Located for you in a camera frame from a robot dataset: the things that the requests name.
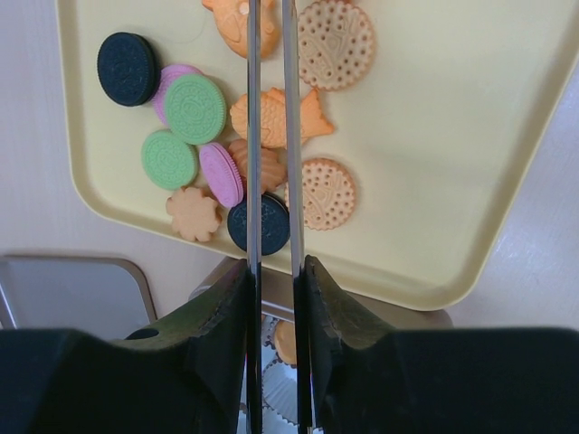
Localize green sandwich cookie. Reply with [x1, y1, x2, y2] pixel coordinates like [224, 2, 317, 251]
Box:
[164, 74, 227, 146]
[141, 130, 199, 190]

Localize pink sandwich cookie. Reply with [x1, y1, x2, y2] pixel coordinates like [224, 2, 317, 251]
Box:
[199, 142, 244, 208]
[151, 63, 203, 126]

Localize black sandwich cookie left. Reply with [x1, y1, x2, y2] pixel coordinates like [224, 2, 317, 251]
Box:
[97, 32, 161, 107]

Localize flower shaped tan cookie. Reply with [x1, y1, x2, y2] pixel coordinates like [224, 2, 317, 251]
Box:
[166, 187, 222, 242]

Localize yellow cookie tray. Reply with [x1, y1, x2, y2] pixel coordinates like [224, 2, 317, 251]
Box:
[56, 1, 578, 311]

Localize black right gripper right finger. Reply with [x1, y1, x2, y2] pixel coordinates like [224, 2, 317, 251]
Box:
[294, 256, 578, 433]

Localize dotted round biscuit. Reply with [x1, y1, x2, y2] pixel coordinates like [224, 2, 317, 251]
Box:
[302, 157, 356, 231]

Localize orange fish cookie upper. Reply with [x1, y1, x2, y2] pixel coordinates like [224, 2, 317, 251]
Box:
[202, 0, 280, 59]

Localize green sandwich cookie upper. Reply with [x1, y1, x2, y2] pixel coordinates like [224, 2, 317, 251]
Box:
[164, 74, 227, 146]

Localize pink sandwich cookie upper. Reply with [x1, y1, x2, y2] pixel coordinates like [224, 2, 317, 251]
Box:
[151, 63, 203, 126]

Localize gold tin lid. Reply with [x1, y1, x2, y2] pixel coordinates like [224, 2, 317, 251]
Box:
[1, 255, 157, 339]

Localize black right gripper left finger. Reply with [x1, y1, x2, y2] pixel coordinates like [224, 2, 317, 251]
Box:
[1, 260, 249, 433]

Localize metal serving tongs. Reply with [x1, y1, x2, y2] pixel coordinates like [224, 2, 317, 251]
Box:
[242, 1, 314, 433]

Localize orange fish cookie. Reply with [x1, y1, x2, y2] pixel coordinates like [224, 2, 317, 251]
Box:
[230, 88, 335, 149]
[202, 0, 280, 59]

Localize black sandwich cookie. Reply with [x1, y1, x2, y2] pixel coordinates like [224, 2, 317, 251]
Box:
[97, 32, 161, 107]
[226, 192, 291, 257]

